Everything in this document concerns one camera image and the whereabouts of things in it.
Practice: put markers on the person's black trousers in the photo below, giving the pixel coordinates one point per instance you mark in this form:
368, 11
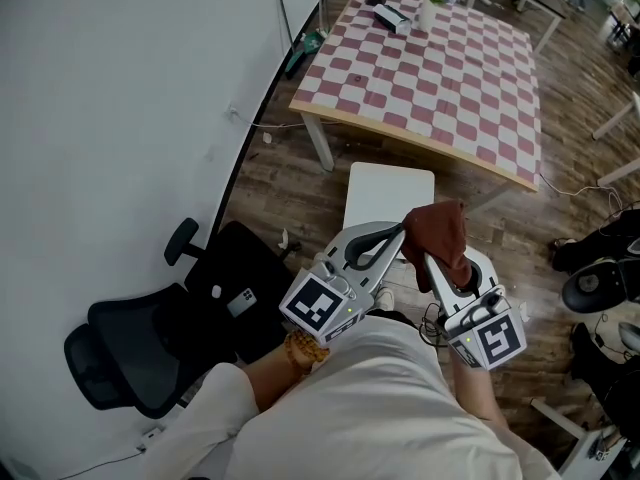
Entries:
395, 316

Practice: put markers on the white power adapter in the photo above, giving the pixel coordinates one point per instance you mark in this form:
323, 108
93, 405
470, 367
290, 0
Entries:
152, 438

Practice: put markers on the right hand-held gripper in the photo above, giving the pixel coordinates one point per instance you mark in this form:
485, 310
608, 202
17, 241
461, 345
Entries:
500, 343

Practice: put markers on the right hand-held gripper camera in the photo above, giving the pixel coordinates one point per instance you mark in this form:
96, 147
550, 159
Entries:
492, 302

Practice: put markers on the white table frame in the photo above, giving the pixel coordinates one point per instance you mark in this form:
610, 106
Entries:
615, 118

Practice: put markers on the gray smartphone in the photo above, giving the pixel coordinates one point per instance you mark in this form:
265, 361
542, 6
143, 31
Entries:
241, 302

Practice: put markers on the person's right forearm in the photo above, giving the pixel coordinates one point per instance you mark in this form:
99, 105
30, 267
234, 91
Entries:
475, 393

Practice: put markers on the white wall socket with plug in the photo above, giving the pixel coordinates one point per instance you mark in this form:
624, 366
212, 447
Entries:
233, 113

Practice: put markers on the white paper scrap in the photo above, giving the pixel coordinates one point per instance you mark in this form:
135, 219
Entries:
283, 238
524, 313
268, 138

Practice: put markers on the white desk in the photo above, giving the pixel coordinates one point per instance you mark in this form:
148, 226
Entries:
575, 453

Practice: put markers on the black mesh office chair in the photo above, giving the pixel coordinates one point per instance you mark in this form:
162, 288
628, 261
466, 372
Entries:
135, 348

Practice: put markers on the white vase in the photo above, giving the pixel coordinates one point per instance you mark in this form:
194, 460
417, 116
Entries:
427, 15

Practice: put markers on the white earbud case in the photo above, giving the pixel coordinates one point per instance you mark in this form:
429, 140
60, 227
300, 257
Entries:
216, 292

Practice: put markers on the person in white shirt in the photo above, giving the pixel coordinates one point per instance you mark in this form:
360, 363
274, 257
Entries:
375, 408

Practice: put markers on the checkered pink white table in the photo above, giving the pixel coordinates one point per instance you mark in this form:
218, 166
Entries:
319, 140

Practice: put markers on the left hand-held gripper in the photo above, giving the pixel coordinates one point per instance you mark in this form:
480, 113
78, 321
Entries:
307, 305

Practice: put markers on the green dustpan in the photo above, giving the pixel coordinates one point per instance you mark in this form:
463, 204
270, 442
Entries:
312, 43

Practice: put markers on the hand-held gripper camera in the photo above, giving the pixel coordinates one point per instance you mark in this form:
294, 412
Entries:
492, 302
340, 285

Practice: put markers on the brown cloth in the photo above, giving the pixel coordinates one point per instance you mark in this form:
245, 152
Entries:
435, 233

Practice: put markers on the person's left forearm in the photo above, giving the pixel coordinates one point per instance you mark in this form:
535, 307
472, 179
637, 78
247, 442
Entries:
272, 378

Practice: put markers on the white and black tissue box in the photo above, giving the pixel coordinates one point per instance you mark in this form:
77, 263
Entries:
392, 18

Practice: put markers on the left hand-held gripper camera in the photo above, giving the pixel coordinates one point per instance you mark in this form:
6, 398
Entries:
340, 285

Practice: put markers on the person's white shoe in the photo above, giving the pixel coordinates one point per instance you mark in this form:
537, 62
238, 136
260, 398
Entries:
385, 299

